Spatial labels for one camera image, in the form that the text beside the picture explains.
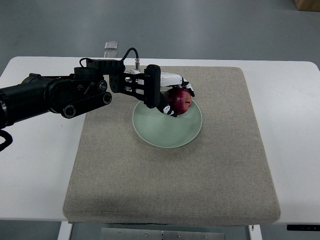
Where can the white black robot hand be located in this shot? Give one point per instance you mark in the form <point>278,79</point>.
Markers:
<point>174,81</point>

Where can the red apple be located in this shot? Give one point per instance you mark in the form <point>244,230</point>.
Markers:
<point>179,99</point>

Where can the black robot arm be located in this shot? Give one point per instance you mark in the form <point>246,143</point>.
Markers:
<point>88,88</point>

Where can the light green plate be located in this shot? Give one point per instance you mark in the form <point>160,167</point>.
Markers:
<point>164,131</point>

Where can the clear floor plate near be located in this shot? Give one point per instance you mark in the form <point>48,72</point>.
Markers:
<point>110,54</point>

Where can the clear floor plate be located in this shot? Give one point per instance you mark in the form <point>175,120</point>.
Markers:
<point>110,54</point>
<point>111,45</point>

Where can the clear floor plate far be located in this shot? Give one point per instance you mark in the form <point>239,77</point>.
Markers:
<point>111,45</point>

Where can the beige fabric mat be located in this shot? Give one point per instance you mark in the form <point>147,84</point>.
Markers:
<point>221,178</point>

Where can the cardboard box corner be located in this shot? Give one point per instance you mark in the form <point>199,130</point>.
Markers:
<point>308,5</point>

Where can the white table leg left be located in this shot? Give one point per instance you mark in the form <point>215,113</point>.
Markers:
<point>65,231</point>

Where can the white table leg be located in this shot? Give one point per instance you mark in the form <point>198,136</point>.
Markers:
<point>255,232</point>
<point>65,231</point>

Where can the white table leg right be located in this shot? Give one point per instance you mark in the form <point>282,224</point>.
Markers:
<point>255,232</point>

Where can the black table control panel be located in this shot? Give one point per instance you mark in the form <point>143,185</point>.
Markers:
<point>303,227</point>

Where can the metal table base plate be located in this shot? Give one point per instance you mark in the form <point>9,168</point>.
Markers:
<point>148,234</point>

